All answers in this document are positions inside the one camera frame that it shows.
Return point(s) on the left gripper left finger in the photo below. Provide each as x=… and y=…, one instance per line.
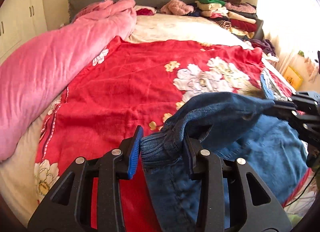
x=87, y=195

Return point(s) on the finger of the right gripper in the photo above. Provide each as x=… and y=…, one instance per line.
x=283, y=110
x=266, y=86

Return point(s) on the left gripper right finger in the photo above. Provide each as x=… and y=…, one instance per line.
x=233, y=197

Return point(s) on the blue denim pants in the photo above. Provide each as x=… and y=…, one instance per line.
x=231, y=126

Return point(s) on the yellow box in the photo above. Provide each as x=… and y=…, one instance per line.
x=293, y=77

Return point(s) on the purple garment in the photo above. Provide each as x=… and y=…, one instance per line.
x=265, y=45

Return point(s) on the pile of folded clothes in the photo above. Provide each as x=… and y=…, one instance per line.
x=238, y=17

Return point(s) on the cream mattress cover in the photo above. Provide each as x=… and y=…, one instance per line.
x=162, y=27

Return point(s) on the red floral bed sheet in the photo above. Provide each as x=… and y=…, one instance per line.
x=137, y=84

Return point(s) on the pink fuzzy garment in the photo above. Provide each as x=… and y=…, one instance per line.
x=176, y=7

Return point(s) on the pink fleece blanket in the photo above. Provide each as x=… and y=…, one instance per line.
x=35, y=73

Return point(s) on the dark red pillow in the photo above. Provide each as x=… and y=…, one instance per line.
x=145, y=12

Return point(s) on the cream wardrobe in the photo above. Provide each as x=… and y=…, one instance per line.
x=21, y=20

